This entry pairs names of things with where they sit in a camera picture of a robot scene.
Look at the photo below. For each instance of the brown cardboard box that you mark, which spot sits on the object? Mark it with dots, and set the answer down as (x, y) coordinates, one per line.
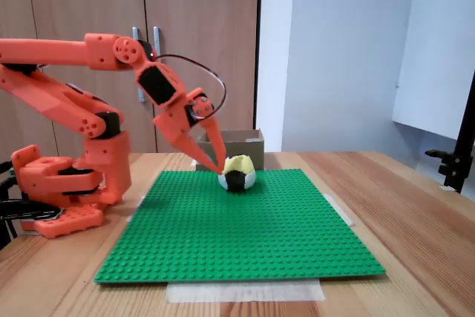
(241, 144)

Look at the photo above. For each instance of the white wall panel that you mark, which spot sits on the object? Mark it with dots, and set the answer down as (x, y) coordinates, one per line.
(434, 72)

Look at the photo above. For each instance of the translucent masking tape strip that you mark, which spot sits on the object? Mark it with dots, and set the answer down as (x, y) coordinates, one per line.
(343, 213)
(130, 217)
(245, 293)

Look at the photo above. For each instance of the green studded baseplate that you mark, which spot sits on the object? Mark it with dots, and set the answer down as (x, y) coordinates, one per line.
(241, 228)

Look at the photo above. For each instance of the black clamp stand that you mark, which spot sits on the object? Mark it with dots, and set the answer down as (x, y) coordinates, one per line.
(454, 168)

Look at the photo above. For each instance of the black table clamp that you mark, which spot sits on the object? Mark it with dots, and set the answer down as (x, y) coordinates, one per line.
(22, 211)

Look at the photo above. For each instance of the yellow black white fabric ball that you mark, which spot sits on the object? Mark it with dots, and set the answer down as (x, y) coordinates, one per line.
(241, 179)

